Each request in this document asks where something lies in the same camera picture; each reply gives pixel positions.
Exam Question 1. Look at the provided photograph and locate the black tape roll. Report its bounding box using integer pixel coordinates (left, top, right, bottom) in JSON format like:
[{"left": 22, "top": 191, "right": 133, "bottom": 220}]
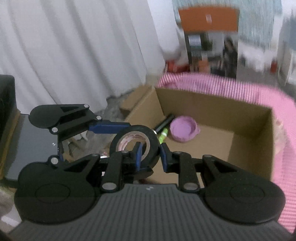
[{"left": 109, "top": 125, "right": 160, "bottom": 169}]

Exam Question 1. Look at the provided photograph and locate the green highlighter pen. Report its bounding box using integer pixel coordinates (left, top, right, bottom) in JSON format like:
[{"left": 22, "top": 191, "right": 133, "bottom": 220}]
[{"left": 158, "top": 128, "right": 169, "bottom": 144}]

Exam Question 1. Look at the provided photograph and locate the black cylindrical flashlight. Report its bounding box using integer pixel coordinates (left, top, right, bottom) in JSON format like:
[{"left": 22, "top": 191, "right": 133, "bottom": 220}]
[{"left": 153, "top": 113, "right": 175, "bottom": 135}]

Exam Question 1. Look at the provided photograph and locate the open brown cardboard box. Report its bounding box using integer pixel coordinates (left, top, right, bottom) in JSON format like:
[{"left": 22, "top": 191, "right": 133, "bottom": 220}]
[{"left": 126, "top": 88, "right": 274, "bottom": 180}]

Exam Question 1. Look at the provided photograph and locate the black chair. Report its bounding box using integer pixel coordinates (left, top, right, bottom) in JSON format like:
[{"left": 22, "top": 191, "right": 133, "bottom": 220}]
[{"left": 0, "top": 75, "right": 59, "bottom": 188}]

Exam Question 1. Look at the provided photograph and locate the white curtain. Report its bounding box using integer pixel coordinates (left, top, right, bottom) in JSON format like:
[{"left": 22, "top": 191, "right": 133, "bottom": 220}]
[{"left": 1, "top": 1, "right": 179, "bottom": 113}]

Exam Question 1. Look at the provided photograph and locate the pink checkered tablecloth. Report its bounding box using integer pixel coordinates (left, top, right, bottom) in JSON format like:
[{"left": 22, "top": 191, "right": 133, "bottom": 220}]
[{"left": 157, "top": 73, "right": 295, "bottom": 231}]

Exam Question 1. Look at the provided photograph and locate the orange Philips appliance box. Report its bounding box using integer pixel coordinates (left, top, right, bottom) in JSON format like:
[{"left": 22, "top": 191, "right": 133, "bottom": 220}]
[{"left": 178, "top": 6, "right": 240, "bottom": 79}]

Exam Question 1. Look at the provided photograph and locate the red thermos bottle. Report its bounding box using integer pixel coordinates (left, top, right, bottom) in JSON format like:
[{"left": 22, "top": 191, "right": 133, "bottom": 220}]
[{"left": 270, "top": 60, "right": 278, "bottom": 74}]

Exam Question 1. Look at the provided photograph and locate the white water dispenser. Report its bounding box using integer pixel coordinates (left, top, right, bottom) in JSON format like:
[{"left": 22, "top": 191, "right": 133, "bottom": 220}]
[{"left": 277, "top": 11, "right": 295, "bottom": 86}]

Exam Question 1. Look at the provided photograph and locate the floral blue hanging cloth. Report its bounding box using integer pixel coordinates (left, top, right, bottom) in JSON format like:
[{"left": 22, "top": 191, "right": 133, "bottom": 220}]
[{"left": 172, "top": 0, "right": 282, "bottom": 49}]

